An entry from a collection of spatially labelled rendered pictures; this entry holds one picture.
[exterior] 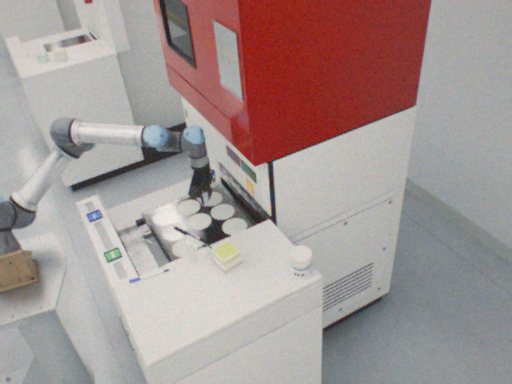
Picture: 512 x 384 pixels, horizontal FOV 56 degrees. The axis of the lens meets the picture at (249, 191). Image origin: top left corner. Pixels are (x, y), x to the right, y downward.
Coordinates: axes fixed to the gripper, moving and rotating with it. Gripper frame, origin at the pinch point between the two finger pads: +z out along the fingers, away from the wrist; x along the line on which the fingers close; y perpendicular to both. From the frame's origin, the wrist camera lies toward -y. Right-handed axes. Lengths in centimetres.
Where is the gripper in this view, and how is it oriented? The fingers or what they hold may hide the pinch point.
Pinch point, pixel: (204, 205)
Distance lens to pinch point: 202.6
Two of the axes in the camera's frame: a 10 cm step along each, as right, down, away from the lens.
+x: -9.4, -1.6, 3.2
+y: 3.4, -6.0, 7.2
